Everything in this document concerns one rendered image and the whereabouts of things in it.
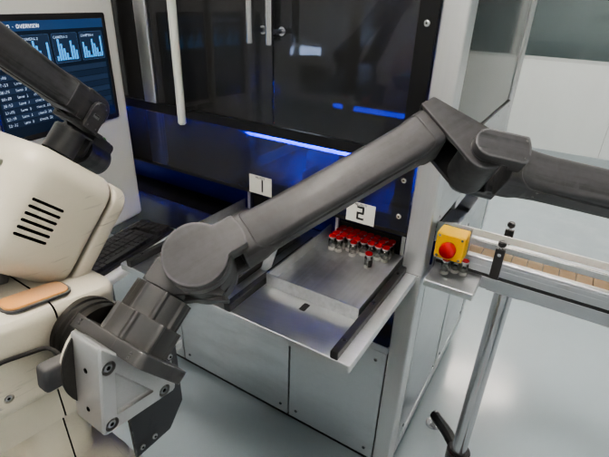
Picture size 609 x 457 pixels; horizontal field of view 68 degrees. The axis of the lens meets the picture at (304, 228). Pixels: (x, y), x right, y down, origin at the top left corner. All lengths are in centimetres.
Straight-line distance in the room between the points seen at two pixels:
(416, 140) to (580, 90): 511
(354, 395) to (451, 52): 110
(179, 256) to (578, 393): 217
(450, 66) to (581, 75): 463
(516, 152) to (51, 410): 70
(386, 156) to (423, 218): 60
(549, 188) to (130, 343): 54
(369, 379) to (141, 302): 111
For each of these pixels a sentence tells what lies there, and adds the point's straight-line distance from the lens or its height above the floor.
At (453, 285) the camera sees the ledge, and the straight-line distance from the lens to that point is 126.
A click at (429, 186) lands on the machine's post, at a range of 115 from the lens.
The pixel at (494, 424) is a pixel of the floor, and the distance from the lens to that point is 217.
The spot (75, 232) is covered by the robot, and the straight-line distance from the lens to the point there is 61.
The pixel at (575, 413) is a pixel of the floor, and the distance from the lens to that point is 238.
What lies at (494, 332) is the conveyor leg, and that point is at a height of 69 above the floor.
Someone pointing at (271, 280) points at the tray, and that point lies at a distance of 116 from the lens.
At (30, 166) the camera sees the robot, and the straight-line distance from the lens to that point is 57.
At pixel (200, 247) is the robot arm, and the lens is 52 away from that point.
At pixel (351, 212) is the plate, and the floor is 101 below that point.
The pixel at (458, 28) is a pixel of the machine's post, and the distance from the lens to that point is 108.
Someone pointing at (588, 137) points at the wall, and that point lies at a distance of 578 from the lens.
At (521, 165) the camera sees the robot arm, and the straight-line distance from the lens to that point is 62.
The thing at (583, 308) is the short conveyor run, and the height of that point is 87.
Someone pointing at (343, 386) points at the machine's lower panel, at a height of 37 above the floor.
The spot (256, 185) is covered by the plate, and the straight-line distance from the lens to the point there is 141.
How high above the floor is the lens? 154
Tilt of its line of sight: 27 degrees down
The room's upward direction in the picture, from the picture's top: 2 degrees clockwise
